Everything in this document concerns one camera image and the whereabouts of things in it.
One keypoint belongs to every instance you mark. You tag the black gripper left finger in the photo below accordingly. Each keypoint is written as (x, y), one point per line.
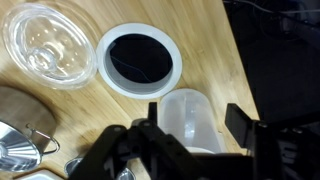
(152, 111)

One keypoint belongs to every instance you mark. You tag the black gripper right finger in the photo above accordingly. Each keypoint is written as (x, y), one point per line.
(240, 125)

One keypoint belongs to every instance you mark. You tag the white mug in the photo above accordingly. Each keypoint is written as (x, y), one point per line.
(187, 115)

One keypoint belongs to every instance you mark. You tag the clear glass lid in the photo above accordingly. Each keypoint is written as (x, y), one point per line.
(48, 47)

